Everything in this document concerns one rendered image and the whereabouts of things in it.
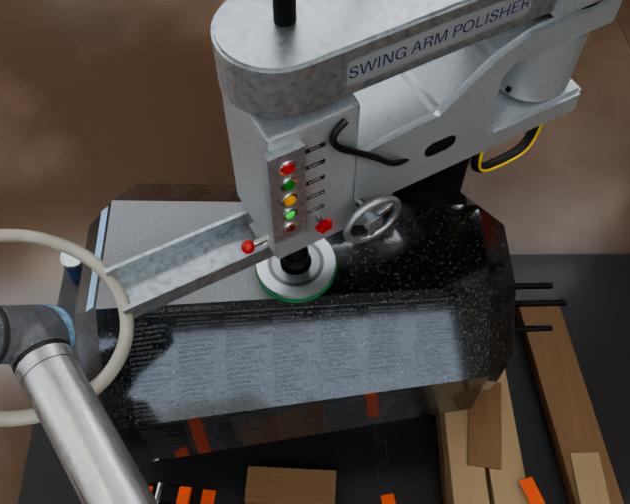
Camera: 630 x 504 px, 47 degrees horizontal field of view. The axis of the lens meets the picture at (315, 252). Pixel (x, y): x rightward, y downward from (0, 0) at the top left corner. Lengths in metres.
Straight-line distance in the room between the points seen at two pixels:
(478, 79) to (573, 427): 1.56
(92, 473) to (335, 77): 0.74
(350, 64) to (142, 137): 2.30
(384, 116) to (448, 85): 0.15
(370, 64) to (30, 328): 0.71
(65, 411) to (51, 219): 2.27
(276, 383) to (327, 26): 1.08
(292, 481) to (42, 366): 1.51
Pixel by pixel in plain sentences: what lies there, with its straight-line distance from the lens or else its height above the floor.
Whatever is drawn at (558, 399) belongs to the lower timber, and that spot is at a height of 0.08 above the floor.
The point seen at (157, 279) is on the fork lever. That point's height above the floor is 1.13.
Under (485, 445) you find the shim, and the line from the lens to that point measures 2.54.
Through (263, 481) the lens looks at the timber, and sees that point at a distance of 2.53.
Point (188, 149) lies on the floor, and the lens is 3.40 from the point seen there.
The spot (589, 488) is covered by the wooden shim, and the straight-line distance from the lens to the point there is 2.72.
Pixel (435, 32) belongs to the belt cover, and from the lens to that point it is 1.35.
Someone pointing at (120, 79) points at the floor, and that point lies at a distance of 3.77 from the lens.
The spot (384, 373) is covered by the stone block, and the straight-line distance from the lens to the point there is 2.04.
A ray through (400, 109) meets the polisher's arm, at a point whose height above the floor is 1.44.
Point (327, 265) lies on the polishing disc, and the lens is 1.92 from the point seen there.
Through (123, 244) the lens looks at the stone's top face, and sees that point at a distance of 2.09.
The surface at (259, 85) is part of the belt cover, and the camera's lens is 1.24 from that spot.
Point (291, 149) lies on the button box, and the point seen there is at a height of 1.56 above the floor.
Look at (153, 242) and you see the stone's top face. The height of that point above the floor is 0.87.
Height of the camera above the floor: 2.59
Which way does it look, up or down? 59 degrees down
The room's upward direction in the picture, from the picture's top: straight up
